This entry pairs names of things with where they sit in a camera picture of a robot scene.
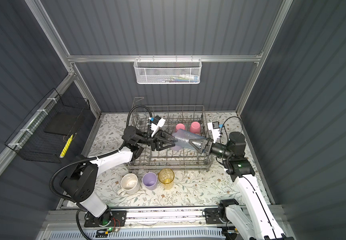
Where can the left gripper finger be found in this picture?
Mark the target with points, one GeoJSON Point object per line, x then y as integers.
{"type": "Point", "coordinates": [165, 136]}
{"type": "Point", "coordinates": [161, 145]}

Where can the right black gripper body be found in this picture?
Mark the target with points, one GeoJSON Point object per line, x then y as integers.
{"type": "Point", "coordinates": [208, 151]}

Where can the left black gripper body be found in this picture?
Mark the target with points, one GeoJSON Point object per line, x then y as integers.
{"type": "Point", "coordinates": [152, 140]}

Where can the pink plastic cup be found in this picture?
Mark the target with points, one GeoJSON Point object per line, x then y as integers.
{"type": "Point", "coordinates": [180, 127]}
{"type": "Point", "coordinates": [195, 128]}

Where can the blue transparent cup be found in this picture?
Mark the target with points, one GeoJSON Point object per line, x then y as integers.
{"type": "Point", "coordinates": [182, 137]}

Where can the yellow transparent cup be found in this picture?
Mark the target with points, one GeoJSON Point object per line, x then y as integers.
{"type": "Point", "coordinates": [166, 178]}

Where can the white ceramic mug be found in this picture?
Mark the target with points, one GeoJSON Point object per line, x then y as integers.
{"type": "Point", "coordinates": [130, 185]}

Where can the large lilac plastic cup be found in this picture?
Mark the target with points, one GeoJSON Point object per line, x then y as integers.
{"type": "Point", "coordinates": [176, 148]}

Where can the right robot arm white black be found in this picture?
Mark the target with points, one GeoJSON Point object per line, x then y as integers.
{"type": "Point", "coordinates": [259, 223]}

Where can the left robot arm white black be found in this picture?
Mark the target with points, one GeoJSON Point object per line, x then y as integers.
{"type": "Point", "coordinates": [80, 184]}

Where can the small lilac plastic cup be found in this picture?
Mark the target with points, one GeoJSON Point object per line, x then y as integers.
{"type": "Point", "coordinates": [150, 181]}

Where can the floral table mat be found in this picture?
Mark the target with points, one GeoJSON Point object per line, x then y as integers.
{"type": "Point", "coordinates": [190, 187]}

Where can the items in white basket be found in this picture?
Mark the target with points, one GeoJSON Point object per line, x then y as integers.
{"type": "Point", "coordinates": [187, 78]}

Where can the yellow brush in basket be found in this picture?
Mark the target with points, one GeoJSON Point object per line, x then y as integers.
{"type": "Point", "coordinates": [66, 147]}

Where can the white vented front panel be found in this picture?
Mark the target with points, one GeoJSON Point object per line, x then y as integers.
{"type": "Point", "coordinates": [200, 233]}

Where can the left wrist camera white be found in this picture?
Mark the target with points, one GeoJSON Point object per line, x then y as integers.
{"type": "Point", "coordinates": [157, 123]}

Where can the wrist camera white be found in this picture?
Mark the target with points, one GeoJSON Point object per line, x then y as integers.
{"type": "Point", "coordinates": [215, 128]}
{"type": "Point", "coordinates": [157, 123]}

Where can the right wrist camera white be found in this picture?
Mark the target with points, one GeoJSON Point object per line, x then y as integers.
{"type": "Point", "coordinates": [215, 128]}

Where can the grey wire dish rack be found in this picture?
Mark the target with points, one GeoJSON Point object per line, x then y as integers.
{"type": "Point", "coordinates": [183, 159]}

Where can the white mesh wall basket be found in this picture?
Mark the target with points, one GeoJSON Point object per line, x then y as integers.
{"type": "Point", "coordinates": [149, 72]}

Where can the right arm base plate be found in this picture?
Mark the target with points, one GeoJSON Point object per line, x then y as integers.
{"type": "Point", "coordinates": [214, 216]}

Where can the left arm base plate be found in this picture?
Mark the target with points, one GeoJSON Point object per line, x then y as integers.
{"type": "Point", "coordinates": [107, 219]}

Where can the black wire wall basket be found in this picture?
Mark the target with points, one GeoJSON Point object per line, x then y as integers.
{"type": "Point", "coordinates": [43, 137]}

